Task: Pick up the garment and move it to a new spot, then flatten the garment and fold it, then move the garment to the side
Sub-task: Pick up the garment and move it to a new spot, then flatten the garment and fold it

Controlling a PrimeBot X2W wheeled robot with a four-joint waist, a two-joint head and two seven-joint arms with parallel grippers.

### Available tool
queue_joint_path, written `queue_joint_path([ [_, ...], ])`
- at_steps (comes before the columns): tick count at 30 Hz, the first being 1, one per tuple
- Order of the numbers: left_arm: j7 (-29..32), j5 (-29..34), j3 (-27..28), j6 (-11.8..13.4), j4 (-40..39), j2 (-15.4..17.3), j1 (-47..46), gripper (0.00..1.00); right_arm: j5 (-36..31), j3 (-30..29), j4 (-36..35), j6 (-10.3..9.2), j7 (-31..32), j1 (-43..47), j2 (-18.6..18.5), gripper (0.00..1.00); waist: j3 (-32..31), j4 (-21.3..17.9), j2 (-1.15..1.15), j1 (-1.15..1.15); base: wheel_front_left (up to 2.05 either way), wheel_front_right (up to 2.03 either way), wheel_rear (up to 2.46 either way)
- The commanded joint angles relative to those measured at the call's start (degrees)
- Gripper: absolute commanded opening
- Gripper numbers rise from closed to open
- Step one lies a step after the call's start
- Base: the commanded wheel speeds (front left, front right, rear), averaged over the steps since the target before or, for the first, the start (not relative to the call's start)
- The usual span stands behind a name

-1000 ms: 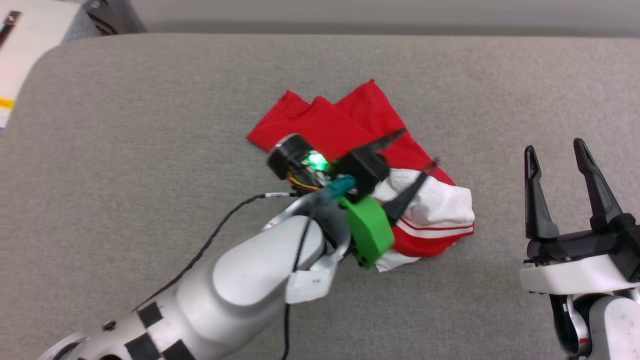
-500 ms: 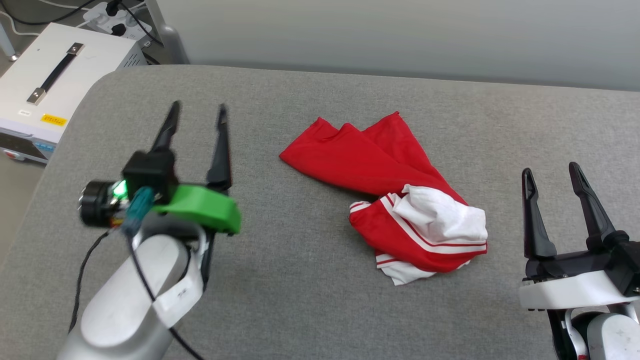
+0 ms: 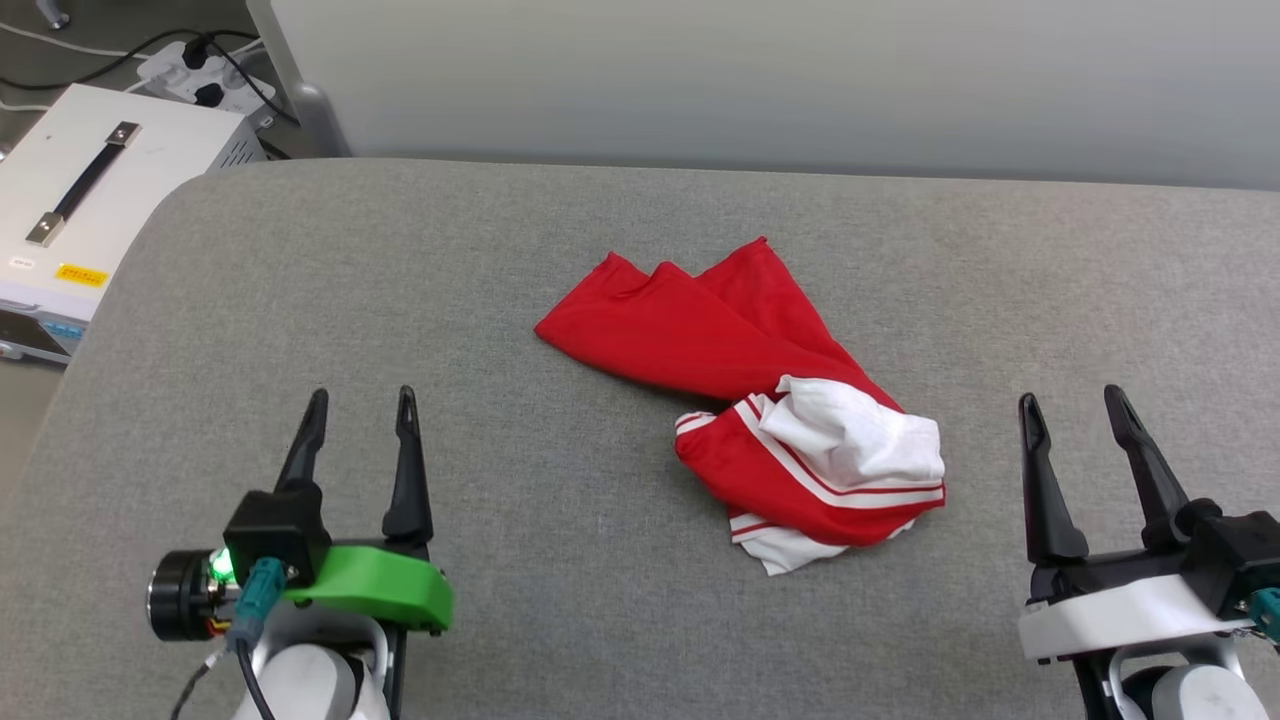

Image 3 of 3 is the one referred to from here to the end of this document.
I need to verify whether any light grey partition panel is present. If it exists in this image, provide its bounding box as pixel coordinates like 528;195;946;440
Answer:
246;0;1280;193

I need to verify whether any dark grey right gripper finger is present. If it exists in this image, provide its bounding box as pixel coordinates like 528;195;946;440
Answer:
1017;392;1090;567
1103;384;1197;550

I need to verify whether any teal plug of right gripper cable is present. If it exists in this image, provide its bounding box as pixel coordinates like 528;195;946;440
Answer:
1246;587;1280;643

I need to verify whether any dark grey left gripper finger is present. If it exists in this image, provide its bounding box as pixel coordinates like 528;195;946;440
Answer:
275;388;330;494
381;385;436;549

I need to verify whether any white power strip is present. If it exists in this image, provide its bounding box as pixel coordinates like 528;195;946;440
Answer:
136;40;277;131

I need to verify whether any black handle with metal ends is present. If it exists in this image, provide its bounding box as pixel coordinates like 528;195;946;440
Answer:
25;121;142;248

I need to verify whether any black floor cable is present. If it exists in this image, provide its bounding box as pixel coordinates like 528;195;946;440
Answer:
0;28;263;89

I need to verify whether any white floor cable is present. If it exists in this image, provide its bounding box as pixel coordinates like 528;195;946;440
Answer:
0;20;151;63

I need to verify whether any white equipment box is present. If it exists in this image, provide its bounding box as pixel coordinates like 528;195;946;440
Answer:
0;83;269;363

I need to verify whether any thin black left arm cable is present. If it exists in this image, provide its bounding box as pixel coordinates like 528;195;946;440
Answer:
170;645;229;720

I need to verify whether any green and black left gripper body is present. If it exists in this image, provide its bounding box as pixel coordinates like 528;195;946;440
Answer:
147;540;456;643

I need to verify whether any red and white t-shirt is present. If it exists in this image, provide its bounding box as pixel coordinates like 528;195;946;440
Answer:
534;236;947;578

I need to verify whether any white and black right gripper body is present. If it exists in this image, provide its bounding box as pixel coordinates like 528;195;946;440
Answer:
1017;540;1263;663

